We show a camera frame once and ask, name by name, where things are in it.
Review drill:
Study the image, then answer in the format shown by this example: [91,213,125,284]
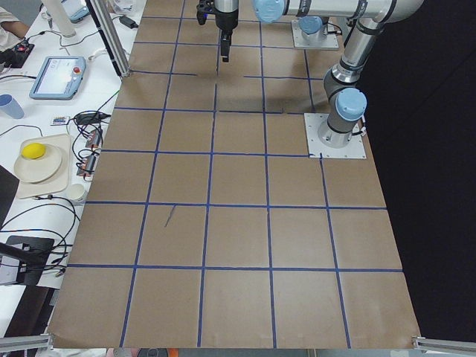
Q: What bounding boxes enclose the beige tray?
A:
[13,134,71,199]

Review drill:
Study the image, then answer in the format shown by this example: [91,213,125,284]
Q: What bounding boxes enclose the beige plates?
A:
[13,145,62,183]

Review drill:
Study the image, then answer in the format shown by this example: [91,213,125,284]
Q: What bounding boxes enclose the teach pendant tablet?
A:
[29,56,86,100]

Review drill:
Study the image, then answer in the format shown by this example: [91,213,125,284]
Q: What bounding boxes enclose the black power adapter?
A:
[119,15,139,29]

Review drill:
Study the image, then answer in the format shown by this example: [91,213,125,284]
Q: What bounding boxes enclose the blue plastic cup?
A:
[0,94,25,119]

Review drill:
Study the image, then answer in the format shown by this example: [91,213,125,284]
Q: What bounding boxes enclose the yellow lemon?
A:
[21,143,46,160]

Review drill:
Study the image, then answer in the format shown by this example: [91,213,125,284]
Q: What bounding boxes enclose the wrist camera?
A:
[196,0,215,25]

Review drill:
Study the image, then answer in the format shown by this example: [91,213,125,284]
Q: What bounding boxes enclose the aluminium frame post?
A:
[86,0,130,78]

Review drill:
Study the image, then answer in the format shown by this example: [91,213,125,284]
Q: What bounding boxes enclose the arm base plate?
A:
[291,20,339,51]
[304,113,367,159]

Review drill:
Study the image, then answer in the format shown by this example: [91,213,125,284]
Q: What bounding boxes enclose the white paper cup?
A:
[65,184,88,205]

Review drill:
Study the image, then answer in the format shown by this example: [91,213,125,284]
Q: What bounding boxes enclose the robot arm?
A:
[298,16,326,43]
[252,1,423,148]

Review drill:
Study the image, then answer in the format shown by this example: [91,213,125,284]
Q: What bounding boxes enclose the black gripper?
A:
[215,0,238,62]

